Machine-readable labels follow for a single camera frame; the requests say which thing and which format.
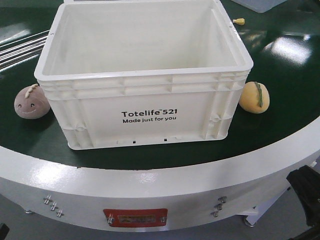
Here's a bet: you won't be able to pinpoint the purple round plush toy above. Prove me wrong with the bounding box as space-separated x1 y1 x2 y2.
14 83 51 120

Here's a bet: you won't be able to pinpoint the steel conveyor rollers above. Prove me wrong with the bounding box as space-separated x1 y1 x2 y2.
0 30 49 71

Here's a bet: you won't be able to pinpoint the translucent plastic bin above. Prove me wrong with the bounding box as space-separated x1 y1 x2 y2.
232 0 287 13

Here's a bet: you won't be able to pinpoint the white plastic Totelife tote box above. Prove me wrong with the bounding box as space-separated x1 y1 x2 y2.
34 0 253 150

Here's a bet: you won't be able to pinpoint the black device at right edge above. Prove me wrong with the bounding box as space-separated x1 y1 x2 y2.
286 165 320 240

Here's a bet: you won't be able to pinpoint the white round conveyor frame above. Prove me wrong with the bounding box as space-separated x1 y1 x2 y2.
0 119 320 231

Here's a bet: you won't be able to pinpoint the yellow round plush toy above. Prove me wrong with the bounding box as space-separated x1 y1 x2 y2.
239 81 270 114

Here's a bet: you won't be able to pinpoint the red warning plate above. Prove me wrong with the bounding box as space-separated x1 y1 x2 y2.
103 208 168 228

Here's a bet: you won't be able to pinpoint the small yellow toy piece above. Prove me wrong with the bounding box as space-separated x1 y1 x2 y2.
232 18 246 26

